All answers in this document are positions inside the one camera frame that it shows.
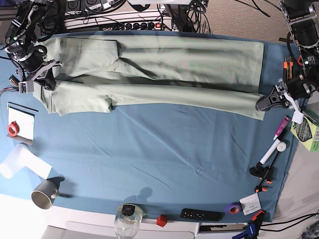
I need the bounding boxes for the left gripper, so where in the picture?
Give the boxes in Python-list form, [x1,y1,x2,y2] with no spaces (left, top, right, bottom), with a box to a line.
[255,73,319,123]

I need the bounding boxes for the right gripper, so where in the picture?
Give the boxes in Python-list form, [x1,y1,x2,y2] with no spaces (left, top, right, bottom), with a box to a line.
[16,52,62,94]

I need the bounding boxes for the light green T-shirt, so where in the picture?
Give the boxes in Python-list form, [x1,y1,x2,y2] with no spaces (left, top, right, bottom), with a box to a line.
[33,35,264,120]

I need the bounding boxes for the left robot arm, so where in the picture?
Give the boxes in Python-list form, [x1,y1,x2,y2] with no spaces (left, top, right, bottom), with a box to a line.
[256,0,319,124]

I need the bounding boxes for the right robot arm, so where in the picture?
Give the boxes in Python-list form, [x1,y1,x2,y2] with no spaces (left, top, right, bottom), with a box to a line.
[1,0,62,94]

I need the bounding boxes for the purple tube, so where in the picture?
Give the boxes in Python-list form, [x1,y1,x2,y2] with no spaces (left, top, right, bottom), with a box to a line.
[273,116,291,140]

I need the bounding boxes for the small battery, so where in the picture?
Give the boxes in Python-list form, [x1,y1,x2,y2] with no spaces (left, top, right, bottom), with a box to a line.
[9,75,20,87]

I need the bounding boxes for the orange black utility knife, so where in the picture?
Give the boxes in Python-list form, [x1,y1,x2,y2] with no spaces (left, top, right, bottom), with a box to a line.
[283,56,298,83]

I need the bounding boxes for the white notepad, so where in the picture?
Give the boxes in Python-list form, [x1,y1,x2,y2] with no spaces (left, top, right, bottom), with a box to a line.
[7,102,38,145]

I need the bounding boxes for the green cardboard box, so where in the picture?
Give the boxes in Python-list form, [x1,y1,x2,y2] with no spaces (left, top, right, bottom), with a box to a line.
[291,108,319,152]

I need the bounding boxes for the white round cap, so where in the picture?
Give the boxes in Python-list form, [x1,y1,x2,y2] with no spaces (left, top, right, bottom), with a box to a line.
[277,141,287,152]

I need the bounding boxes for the white marker pen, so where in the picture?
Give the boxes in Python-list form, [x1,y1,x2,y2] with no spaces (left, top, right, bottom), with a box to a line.
[259,129,288,165]

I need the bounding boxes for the red tape roll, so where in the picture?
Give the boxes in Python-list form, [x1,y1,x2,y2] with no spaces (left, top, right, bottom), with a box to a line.
[7,121,19,137]

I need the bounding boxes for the black orange clamp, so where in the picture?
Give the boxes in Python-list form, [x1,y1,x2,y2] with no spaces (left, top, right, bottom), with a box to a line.
[249,150,284,193]

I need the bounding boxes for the white paper card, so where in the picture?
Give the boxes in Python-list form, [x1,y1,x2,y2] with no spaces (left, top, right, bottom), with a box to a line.
[240,193,261,216]

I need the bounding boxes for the grey mug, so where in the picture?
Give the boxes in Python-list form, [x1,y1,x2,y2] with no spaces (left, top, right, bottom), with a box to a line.
[31,180,60,210]

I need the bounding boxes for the purple tape roll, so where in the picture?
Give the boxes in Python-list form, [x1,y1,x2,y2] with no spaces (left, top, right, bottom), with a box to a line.
[225,202,242,215]

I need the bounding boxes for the blue table cloth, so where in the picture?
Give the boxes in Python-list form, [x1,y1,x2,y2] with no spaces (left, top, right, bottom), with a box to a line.
[0,31,292,220]

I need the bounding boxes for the black power strip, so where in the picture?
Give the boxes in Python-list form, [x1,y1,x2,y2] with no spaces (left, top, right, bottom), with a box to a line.
[99,20,172,31]

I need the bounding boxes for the blue black clamp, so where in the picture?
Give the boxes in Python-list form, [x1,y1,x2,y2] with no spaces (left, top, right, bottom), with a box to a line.
[232,210,266,239]

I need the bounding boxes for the black remote control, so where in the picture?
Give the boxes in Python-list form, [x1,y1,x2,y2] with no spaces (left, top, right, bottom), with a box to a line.
[180,209,224,222]

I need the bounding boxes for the clear glass jar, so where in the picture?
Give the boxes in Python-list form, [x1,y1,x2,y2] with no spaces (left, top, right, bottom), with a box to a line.
[114,204,144,239]

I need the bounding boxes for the red cube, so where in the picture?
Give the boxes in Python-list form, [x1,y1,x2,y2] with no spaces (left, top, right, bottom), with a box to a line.
[156,215,167,228]

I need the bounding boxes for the coloured wires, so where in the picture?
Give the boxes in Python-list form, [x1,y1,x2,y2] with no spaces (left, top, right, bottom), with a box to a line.
[0,86,20,95]

